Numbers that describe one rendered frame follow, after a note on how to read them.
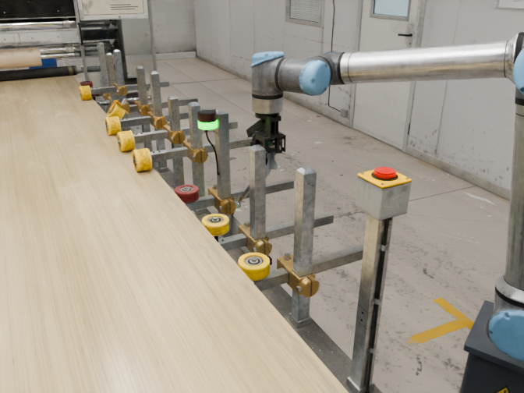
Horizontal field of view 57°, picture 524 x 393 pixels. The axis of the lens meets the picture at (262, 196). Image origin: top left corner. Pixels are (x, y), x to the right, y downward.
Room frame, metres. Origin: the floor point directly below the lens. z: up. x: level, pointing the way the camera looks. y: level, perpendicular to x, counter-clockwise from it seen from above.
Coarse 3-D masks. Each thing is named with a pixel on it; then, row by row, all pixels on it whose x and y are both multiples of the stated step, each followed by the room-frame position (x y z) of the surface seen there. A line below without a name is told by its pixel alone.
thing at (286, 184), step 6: (282, 180) 1.65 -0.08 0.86; (288, 180) 1.65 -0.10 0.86; (270, 186) 1.59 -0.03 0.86; (276, 186) 1.61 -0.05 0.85; (282, 186) 1.62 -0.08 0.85; (288, 186) 1.63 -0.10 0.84; (234, 192) 1.54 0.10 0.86; (240, 192) 1.54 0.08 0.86; (270, 192) 1.59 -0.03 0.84; (204, 198) 1.49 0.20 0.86; (210, 198) 1.49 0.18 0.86; (234, 198) 1.53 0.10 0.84; (246, 198) 1.55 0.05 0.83; (186, 204) 1.45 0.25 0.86; (192, 204) 1.45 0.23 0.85; (198, 204) 1.47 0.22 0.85; (204, 204) 1.48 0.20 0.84; (210, 204) 1.49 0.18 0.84; (192, 210) 1.45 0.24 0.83
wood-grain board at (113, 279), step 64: (0, 128) 2.19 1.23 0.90; (64, 128) 2.19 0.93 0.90; (0, 192) 1.45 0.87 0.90; (64, 192) 1.45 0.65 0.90; (128, 192) 1.45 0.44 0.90; (0, 256) 1.05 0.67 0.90; (64, 256) 1.05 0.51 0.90; (128, 256) 1.05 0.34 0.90; (192, 256) 1.05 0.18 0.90; (0, 320) 0.80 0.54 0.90; (64, 320) 0.80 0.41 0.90; (128, 320) 0.80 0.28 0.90; (192, 320) 0.80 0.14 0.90; (256, 320) 0.80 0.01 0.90; (0, 384) 0.63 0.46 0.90; (64, 384) 0.63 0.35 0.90; (128, 384) 0.63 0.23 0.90; (192, 384) 0.63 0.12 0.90; (256, 384) 0.63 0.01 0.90; (320, 384) 0.63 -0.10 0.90
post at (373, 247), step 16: (368, 224) 0.81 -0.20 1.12; (384, 224) 0.79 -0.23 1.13; (368, 240) 0.81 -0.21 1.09; (384, 240) 0.79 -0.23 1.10; (368, 256) 0.80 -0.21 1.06; (384, 256) 0.79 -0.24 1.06; (368, 272) 0.80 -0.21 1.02; (384, 272) 0.80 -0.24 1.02; (368, 288) 0.79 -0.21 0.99; (368, 304) 0.79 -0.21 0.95; (368, 320) 0.79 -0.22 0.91; (368, 336) 0.79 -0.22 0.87; (352, 352) 0.82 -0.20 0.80; (368, 352) 0.79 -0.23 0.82; (352, 368) 0.81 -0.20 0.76; (368, 368) 0.80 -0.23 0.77; (352, 384) 0.80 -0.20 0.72; (368, 384) 0.79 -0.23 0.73
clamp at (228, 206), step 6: (210, 192) 1.53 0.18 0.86; (216, 192) 1.52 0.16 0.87; (216, 198) 1.48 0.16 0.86; (228, 198) 1.47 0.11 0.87; (216, 204) 1.48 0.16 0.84; (222, 204) 1.44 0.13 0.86; (228, 204) 1.44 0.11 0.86; (234, 204) 1.45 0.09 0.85; (222, 210) 1.44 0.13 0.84; (228, 210) 1.44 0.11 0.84; (234, 210) 1.45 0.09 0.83
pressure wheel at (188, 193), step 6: (180, 186) 1.48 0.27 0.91; (186, 186) 1.49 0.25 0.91; (192, 186) 1.48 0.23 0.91; (180, 192) 1.44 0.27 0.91; (186, 192) 1.44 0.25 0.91; (192, 192) 1.44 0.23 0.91; (198, 192) 1.46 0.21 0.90; (180, 198) 1.43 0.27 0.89; (186, 198) 1.43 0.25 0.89; (192, 198) 1.43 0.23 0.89; (198, 198) 1.46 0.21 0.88
